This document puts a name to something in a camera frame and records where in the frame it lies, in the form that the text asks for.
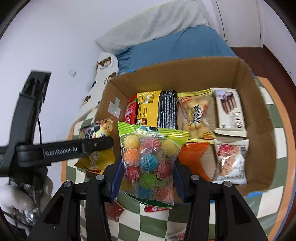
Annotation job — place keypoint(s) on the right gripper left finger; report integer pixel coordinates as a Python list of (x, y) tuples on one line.
[(60, 220)]

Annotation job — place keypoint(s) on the white door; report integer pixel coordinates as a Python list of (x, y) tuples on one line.
[(239, 22)]

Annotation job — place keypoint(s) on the blue bed sheet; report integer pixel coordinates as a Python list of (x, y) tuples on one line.
[(199, 41)]

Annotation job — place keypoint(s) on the white grey blanket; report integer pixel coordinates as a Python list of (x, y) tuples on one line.
[(153, 23)]

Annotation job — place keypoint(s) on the orange chips bag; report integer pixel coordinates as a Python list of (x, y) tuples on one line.
[(200, 158)]

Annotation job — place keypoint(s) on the cardboard box with printed outside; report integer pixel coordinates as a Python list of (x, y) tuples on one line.
[(202, 73)]

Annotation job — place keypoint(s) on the green white checkered tablecloth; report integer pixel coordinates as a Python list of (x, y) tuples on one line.
[(271, 207)]

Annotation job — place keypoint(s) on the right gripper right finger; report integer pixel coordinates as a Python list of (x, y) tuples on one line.
[(234, 219)]

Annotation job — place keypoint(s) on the black wafer packet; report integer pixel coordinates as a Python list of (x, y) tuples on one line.
[(167, 109)]

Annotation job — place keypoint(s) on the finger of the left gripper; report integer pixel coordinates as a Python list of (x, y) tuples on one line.
[(45, 154)]

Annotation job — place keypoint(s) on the orange snack packet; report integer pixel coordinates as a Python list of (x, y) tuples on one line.
[(114, 210)]

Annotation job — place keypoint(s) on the cranberry oat cookie packet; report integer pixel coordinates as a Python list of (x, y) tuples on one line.
[(231, 162)]

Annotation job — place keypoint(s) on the red triangular chocolate packet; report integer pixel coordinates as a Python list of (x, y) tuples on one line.
[(150, 209)]

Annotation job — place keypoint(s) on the colourful candy balls bag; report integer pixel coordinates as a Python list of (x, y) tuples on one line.
[(148, 155)]

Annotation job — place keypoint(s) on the yellow snack packet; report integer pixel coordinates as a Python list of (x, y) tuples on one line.
[(148, 107)]

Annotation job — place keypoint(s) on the red tall snack packet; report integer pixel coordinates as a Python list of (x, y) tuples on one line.
[(131, 111)]

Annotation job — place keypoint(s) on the bear print pillow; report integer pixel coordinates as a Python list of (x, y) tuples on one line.
[(106, 69)]

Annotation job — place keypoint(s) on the small white barcode snack packet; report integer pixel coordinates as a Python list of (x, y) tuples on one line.
[(177, 236)]

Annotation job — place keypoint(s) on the yellow round cracker bag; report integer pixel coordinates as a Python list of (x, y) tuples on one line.
[(191, 115)]

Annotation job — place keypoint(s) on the white chocolate stick box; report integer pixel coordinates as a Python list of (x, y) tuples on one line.
[(230, 114)]

